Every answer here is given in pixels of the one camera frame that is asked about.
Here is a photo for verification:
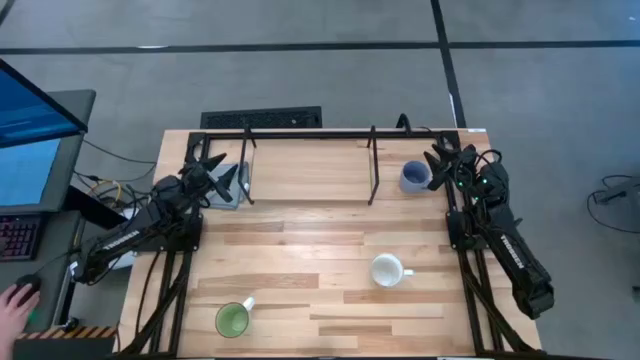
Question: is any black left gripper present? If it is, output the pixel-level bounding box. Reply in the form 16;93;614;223
177;152;240;204

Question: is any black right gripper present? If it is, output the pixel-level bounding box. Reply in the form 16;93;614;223
423;142;484;194

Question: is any blue-grey mug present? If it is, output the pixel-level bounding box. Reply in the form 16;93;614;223
398;159;434;195

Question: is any white mug green inside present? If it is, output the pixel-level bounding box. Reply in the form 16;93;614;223
214;295;256;339

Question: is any grey folded cloth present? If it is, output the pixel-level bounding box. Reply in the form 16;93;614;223
207;162;250;210

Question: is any black floor vent grille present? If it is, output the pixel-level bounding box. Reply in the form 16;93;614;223
199;105;323;130

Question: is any white box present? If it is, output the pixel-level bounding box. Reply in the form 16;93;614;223
112;249;136;271

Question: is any black monitor stand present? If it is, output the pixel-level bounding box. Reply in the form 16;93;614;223
64;184;129;229

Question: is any grey computer desk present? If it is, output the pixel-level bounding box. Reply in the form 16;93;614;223
0;209;85;335

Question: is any grey framed computer monitor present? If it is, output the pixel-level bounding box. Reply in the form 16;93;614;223
0;89;97;215

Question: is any black framed computer monitor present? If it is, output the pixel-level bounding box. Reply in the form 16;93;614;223
0;58;90;150

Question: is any backlit black keyboard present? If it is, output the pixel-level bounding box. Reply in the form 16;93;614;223
0;214;42;263

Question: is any black computer mouse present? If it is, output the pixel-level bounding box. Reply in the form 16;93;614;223
14;273;43;301

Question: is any hazard striped black platform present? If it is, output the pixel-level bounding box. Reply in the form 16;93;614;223
13;326;118;360

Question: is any person's hand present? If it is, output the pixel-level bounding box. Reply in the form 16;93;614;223
0;283;41;360

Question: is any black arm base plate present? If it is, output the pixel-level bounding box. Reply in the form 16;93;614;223
130;213;205;253
446;209;494;251

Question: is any wooden shelf black metal frame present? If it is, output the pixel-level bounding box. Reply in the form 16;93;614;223
238;124;380;207

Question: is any black monitor cable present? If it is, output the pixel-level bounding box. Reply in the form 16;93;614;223
82;139;157;166

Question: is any yellow cable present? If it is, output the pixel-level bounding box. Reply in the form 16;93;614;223
89;179;124;209

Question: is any black aluminium table frame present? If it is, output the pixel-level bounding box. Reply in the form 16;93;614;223
114;127;546;360

